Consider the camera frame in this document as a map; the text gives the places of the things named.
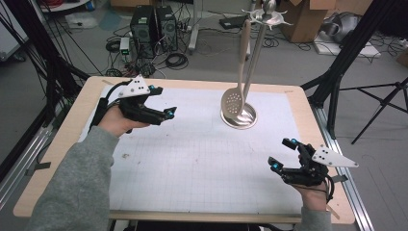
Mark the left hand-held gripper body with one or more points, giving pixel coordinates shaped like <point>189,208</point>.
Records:
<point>134,88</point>

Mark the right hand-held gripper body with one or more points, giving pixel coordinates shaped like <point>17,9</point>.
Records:
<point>309,174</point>

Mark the metal utensil stand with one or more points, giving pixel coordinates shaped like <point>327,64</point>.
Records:
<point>249,120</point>

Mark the beige slotted spoon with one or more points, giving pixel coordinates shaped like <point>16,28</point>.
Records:
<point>232,102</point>

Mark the person's right hand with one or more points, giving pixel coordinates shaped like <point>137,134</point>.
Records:
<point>314,197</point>

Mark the person's left hand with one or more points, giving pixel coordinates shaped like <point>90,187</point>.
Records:
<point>112,123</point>

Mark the white device with green light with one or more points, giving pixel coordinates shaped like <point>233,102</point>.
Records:
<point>124,45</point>

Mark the black computer tower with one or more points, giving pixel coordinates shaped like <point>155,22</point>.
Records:
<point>143,29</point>
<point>166,27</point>

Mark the white grid mat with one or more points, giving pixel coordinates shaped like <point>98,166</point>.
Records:
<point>198,166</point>

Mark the black tripod stand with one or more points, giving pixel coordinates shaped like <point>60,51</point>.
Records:
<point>381,102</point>

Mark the black flat device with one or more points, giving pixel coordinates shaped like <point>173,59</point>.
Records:
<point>232,21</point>

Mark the flat white board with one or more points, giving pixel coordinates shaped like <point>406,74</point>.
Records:
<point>346,49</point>

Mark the large open cardboard box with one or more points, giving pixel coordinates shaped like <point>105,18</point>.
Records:
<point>298,22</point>

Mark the grey vacuum cleaner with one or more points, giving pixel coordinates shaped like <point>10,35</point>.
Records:
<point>341,27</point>

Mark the aluminium rail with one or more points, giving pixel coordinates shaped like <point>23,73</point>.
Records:
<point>346,173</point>
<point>22,160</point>

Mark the black frame struts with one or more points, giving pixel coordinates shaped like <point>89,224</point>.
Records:
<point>48,64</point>

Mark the black frame post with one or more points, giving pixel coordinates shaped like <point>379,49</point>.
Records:
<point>346,54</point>

